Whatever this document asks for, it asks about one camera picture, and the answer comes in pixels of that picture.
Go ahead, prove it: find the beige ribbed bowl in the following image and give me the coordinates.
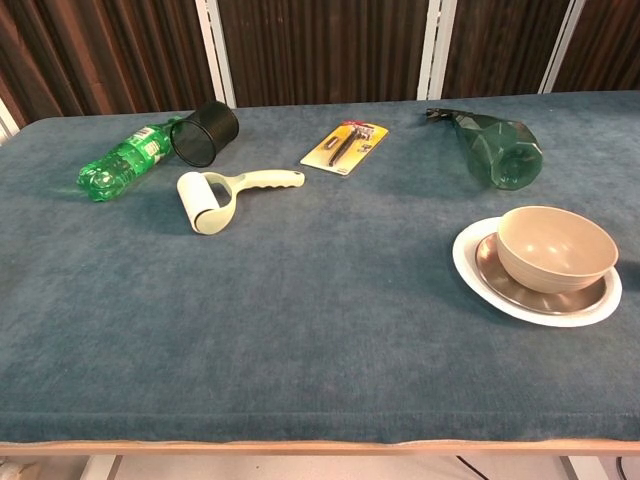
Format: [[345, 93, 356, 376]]
[[496, 205, 620, 294]]

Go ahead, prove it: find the yellow carded razor pack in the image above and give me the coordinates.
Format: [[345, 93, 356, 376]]
[[299, 119, 390, 177]]

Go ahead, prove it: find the stainless steel plate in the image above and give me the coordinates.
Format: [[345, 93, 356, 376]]
[[474, 234, 612, 309]]

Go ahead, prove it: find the dark green spray bottle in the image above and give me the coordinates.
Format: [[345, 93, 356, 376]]
[[424, 107, 544, 192]]

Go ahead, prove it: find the white table leg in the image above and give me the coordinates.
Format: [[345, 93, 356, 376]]
[[558, 455, 607, 480], [79, 454, 124, 480]]

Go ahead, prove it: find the pale green lint roller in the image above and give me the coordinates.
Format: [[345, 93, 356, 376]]
[[176, 168, 307, 237]]

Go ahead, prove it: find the white round plate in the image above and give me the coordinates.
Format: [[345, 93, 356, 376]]
[[452, 215, 624, 329]]

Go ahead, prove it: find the black mesh pen holder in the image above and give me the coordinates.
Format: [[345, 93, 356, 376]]
[[169, 100, 240, 168]]

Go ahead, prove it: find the green plastic soda bottle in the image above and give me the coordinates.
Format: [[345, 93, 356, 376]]
[[76, 115, 184, 203]]

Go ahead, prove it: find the white metal frame post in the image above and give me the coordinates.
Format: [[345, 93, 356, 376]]
[[194, 0, 237, 109], [538, 0, 587, 95], [0, 96, 22, 147], [416, 0, 457, 101]]

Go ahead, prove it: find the blue velvet tablecloth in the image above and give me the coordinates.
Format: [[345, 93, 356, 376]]
[[0, 89, 640, 446]]

